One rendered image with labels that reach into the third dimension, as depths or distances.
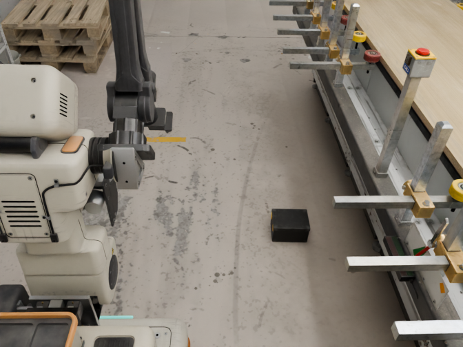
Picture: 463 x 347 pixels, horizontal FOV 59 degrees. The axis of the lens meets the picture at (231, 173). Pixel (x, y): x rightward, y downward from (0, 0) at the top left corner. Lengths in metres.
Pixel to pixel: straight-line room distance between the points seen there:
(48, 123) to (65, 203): 0.18
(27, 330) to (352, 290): 1.58
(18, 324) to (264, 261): 1.43
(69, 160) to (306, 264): 1.60
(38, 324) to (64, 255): 0.21
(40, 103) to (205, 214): 1.67
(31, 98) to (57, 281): 0.57
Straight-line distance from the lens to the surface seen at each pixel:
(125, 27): 0.96
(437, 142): 1.36
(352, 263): 1.19
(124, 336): 1.11
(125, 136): 0.95
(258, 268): 2.20
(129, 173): 0.94
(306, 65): 2.18
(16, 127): 0.92
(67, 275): 1.24
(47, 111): 0.90
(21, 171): 0.93
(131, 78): 0.98
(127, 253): 2.30
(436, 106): 1.91
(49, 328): 1.05
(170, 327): 1.70
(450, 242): 1.30
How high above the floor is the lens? 1.77
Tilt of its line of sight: 41 degrees down
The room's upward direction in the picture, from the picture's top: 2 degrees clockwise
